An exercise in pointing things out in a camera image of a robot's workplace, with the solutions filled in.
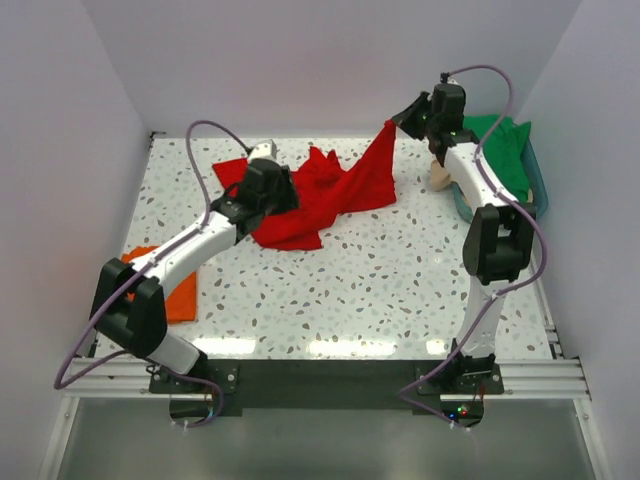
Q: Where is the red t shirt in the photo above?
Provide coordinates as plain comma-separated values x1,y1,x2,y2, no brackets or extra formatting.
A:
212,119,400,251

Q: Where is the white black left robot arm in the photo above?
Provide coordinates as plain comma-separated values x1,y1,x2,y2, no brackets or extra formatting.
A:
90,158,299,392

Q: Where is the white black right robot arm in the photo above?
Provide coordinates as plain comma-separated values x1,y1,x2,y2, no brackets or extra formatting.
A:
392,80,536,393

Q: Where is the beige t shirt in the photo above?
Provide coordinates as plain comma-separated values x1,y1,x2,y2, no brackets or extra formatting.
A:
429,160,453,191

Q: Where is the green t shirt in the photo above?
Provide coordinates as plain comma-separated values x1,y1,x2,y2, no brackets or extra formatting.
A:
483,116,531,203

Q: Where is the blue laundry basket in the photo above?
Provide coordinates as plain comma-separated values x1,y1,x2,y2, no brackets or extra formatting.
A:
451,140,549,223

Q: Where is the folded orange t shirt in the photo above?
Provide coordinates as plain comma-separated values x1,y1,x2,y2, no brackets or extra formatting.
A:
121,245,198,325

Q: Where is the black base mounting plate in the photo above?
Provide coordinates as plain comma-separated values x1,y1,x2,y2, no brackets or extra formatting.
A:
148,358,502,420

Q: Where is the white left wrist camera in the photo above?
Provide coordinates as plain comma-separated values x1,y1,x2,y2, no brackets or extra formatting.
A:
247,140,277,163

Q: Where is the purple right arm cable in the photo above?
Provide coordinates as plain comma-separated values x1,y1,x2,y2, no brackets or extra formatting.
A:
399,64,550,419

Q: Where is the aluminium frame rail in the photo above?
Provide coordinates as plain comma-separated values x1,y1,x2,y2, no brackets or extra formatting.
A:
64,358,591,400

